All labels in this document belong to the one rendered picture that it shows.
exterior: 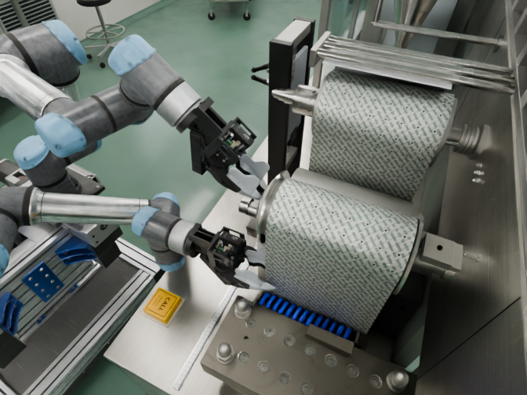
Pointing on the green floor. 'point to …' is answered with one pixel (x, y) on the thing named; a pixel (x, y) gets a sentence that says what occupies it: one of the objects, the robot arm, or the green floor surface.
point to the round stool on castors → (100, 26)
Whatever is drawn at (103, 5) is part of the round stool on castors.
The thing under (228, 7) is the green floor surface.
